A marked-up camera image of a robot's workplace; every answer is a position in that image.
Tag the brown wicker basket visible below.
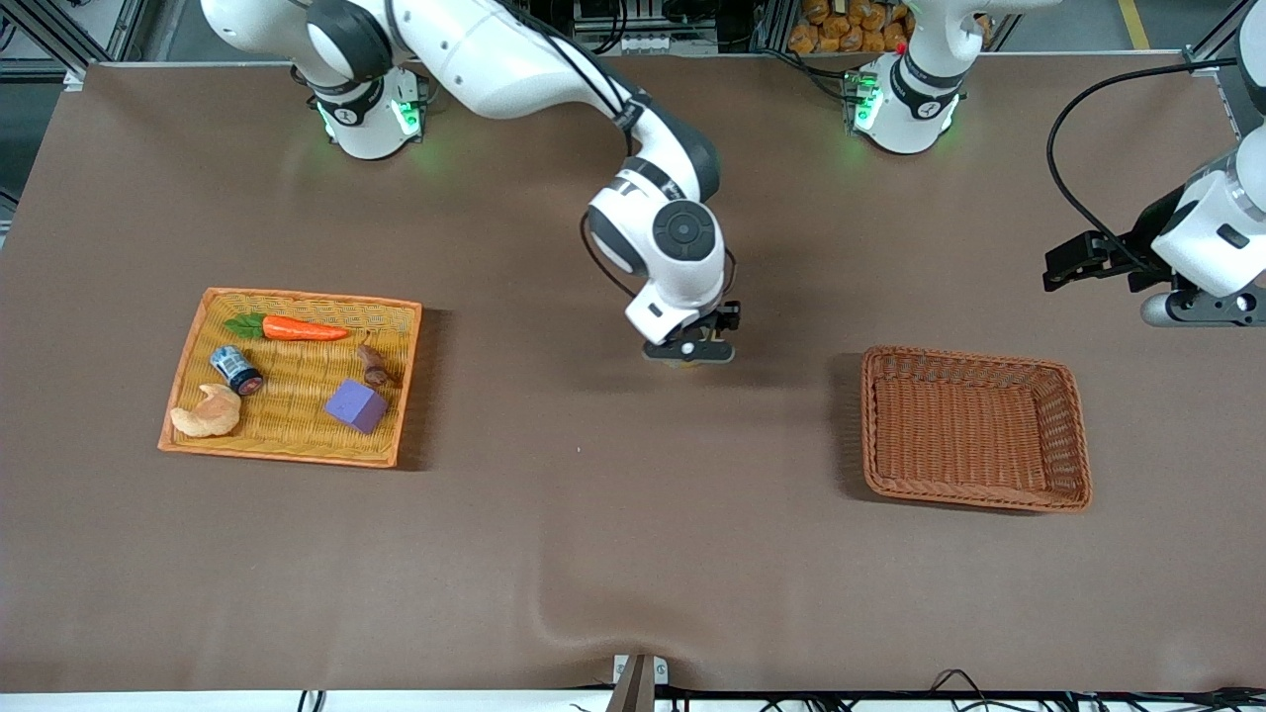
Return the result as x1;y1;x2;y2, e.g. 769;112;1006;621
859;345;1094;513

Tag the crate of bread toys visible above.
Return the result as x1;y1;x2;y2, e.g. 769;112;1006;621
788;0;913;56

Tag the brown toy root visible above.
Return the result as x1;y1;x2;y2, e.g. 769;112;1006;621
356;332;397;388

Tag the purple foam cube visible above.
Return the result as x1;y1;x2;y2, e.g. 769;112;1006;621
324;379;389;435

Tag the orange toy carrot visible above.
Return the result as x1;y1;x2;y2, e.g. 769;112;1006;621
223;312;351;343

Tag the yellow wicker basket orange rim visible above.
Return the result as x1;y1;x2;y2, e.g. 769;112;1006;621
157;287;423;470

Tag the small jar blue label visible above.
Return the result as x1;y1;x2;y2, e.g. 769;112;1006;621
210;345;265;398

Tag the toy croissant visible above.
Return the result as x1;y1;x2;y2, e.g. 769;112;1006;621
169;384;242;439

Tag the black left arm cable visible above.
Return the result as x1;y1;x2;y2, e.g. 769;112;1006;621
1046;57;1242;273

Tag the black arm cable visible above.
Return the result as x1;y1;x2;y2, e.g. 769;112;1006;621
495;0;738;308
1046;57;1242;273

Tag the aluminium frame profile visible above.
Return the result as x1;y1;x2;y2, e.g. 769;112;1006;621
1182;0;1266;82
0;0;149;92

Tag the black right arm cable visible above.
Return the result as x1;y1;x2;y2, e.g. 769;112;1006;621
495;0;738;308

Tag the metal table clamp bracket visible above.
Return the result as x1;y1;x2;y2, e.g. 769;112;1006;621
611;653;670;712

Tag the black floor cables bundle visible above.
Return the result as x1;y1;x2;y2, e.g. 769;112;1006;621
653;668;1266;712

